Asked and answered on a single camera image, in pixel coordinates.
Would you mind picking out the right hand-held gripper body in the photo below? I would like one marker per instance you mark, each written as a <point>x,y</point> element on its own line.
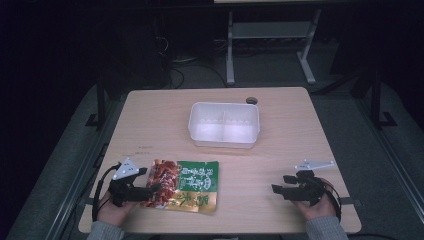
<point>308,190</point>

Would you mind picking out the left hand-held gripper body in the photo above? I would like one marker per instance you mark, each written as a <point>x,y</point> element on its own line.
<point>124,193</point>

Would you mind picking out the green and red snack packet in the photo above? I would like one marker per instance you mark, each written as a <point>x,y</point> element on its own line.
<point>186,186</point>

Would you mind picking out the person's right hand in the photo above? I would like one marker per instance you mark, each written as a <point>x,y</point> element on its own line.
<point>316,209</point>

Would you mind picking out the person's left hand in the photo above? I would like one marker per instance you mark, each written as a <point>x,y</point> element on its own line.
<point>113,211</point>

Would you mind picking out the black metal stand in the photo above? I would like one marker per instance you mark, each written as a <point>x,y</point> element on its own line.
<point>376,100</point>
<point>100,106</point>

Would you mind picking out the white plastic container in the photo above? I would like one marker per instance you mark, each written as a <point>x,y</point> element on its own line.
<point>224,126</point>

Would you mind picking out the round dark table grommet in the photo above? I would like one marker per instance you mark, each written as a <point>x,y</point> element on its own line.
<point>251,100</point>

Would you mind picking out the white metal stand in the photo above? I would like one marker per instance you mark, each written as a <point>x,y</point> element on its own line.
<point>270,30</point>

